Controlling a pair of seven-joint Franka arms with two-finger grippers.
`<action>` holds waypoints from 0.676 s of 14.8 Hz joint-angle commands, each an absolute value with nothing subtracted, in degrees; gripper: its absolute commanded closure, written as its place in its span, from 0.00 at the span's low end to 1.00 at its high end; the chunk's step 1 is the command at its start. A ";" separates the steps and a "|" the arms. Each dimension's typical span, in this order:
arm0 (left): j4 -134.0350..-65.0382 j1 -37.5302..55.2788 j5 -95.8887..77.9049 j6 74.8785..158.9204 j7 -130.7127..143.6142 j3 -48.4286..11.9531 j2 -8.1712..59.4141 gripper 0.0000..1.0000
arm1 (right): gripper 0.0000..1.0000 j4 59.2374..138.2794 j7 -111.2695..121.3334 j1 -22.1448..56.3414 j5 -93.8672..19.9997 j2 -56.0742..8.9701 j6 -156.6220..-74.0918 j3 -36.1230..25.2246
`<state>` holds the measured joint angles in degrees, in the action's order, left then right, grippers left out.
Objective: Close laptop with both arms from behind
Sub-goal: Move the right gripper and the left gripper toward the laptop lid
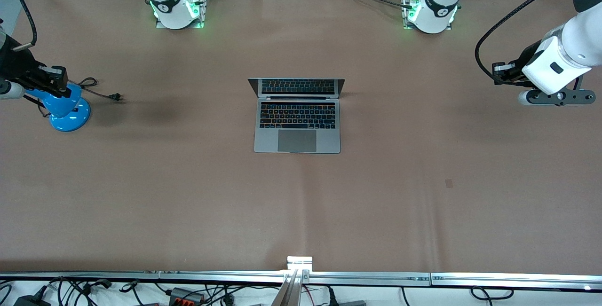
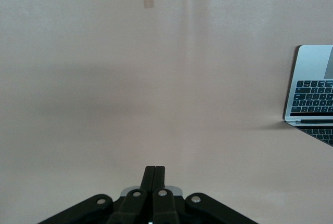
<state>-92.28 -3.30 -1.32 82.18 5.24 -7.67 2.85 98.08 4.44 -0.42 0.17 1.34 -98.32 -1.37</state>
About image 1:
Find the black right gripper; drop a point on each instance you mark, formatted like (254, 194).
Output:
(18, 67)

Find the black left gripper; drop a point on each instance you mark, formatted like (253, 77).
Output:
(526, 60)

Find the silver grey laptop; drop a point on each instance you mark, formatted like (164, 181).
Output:
(297, 141)

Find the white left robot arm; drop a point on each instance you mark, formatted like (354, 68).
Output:
(439, 0)

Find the blue desk lamp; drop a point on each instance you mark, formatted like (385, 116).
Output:
(70, 115)

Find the black power adapter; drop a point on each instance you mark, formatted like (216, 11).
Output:
(30, 300)

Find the brown table cover sheet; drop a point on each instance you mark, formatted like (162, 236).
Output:
(301, 212)

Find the black orange connector box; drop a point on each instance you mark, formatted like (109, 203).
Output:
(186, 295)

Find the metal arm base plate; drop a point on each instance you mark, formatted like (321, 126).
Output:
(201, 3)
(405, 19)

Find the aluminium table edge rail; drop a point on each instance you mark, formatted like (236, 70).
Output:
(376, 278)

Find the aluminium camera post bracket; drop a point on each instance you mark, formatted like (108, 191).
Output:
(299, 262)

